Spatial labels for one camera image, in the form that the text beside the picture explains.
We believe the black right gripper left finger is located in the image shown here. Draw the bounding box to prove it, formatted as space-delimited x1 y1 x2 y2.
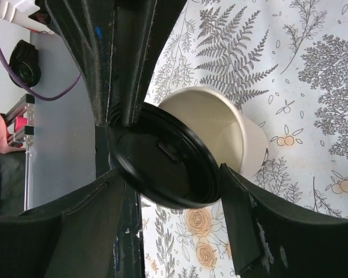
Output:
0 170 125 277

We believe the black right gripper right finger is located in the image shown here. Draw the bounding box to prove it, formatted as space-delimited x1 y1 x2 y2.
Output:
219 164 348 277

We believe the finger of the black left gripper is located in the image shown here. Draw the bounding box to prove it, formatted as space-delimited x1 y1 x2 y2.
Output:
115 1 187 127
45 0 115 126

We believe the white paper coffee cup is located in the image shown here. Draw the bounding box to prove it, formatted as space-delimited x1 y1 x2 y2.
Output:
158 86 269 179

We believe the black plastic cup lid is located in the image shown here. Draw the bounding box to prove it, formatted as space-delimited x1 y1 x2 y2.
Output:
106 103 220 209

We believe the floral patterned table mat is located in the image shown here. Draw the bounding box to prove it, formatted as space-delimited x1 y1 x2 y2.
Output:
142 1 348 277

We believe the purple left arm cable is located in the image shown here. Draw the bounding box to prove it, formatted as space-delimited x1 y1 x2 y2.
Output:
0 20 82 102

